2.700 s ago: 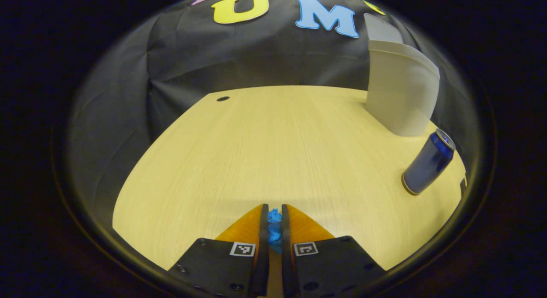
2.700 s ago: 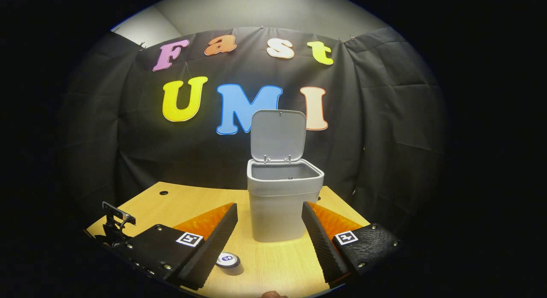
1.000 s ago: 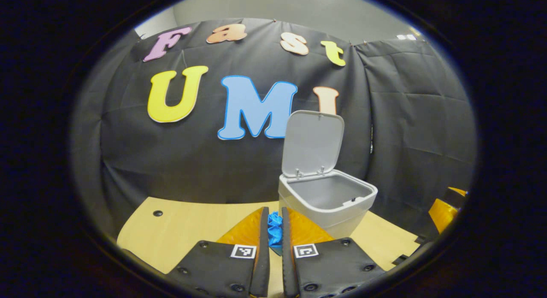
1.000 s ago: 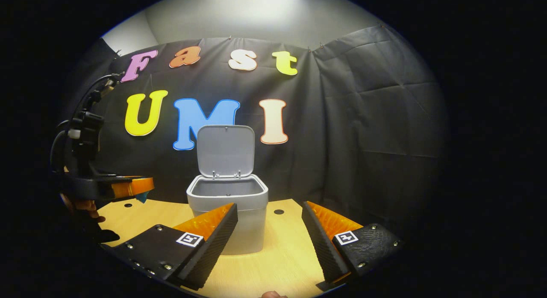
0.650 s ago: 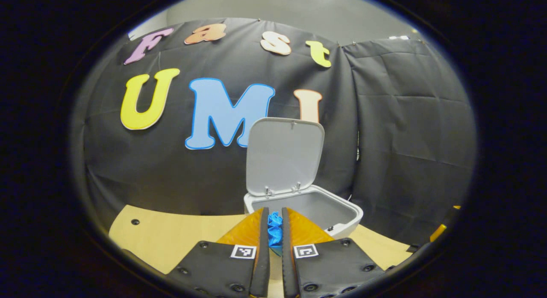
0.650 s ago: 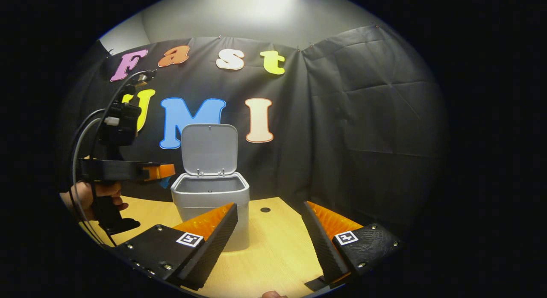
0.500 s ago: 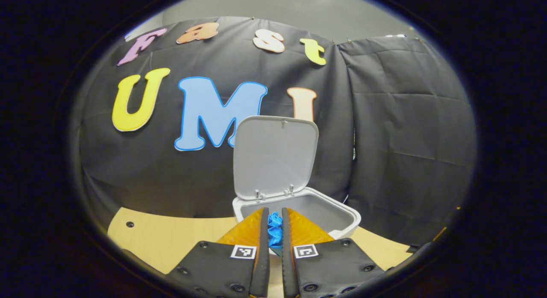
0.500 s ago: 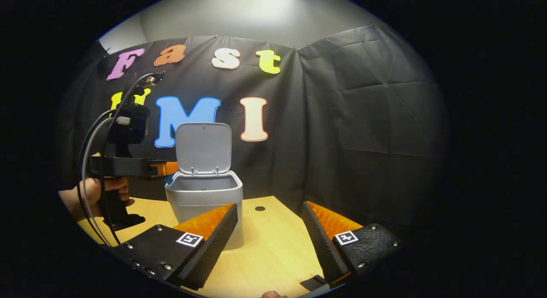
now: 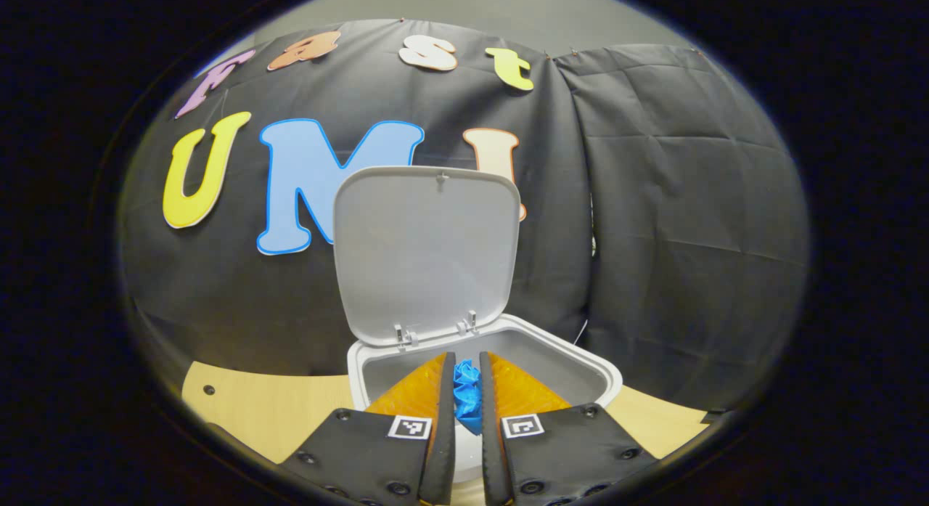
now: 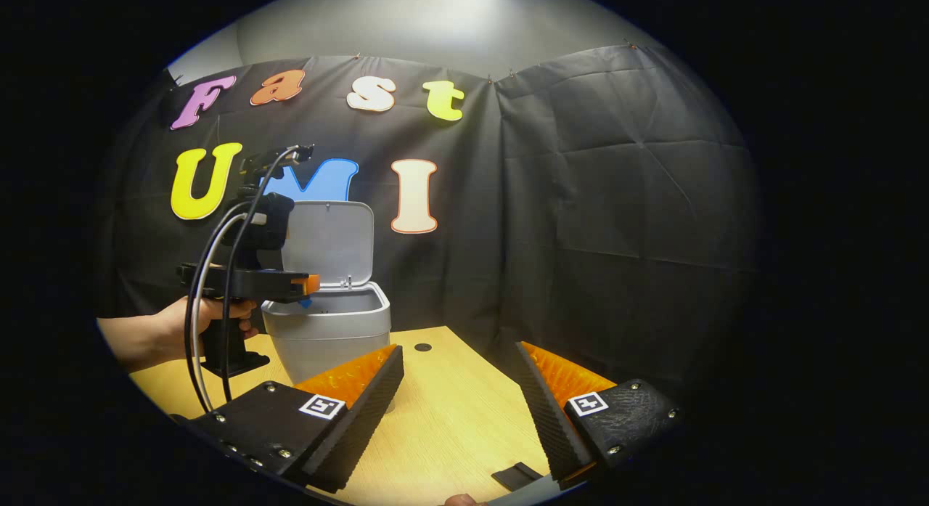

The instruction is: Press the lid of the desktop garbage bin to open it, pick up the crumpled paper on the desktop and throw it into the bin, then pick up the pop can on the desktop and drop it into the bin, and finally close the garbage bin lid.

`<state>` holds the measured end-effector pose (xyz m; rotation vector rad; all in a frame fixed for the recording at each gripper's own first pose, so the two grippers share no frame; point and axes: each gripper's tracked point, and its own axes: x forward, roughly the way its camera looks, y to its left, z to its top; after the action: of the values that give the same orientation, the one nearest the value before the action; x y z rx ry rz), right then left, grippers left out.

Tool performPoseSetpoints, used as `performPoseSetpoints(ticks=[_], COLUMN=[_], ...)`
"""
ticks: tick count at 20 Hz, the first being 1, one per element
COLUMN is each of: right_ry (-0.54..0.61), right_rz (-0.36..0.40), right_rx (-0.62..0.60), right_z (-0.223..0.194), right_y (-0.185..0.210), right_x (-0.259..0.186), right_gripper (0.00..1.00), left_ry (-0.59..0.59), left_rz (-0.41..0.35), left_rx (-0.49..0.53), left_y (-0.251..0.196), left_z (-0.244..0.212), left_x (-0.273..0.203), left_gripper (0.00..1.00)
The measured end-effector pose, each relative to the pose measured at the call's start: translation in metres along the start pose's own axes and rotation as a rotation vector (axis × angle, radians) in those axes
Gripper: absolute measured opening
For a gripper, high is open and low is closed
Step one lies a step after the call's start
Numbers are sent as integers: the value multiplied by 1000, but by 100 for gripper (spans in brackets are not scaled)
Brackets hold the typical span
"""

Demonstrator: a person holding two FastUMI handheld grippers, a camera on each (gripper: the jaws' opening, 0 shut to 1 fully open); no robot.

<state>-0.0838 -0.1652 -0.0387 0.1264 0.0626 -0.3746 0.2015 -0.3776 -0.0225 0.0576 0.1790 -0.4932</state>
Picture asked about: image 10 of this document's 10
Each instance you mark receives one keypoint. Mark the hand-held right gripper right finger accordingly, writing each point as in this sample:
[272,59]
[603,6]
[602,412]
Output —
[544,419]

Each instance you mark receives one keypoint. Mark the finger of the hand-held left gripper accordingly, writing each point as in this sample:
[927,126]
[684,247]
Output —
[306,284]

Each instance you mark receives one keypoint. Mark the white desktop garbage bin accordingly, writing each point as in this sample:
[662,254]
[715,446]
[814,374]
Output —
[341,339]

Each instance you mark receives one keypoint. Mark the blue paper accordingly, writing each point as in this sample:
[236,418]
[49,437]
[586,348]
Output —
[305,302]

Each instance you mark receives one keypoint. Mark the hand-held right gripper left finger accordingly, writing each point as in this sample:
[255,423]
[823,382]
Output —
[363,419]

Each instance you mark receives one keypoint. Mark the wooden desktop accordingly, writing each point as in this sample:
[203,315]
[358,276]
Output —
[450,419]

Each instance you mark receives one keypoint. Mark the black backdrop cloth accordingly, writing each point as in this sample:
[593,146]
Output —
[617,201]

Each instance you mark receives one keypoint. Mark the small black plastic piece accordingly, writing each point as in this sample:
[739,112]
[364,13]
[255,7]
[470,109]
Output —
[517,475]

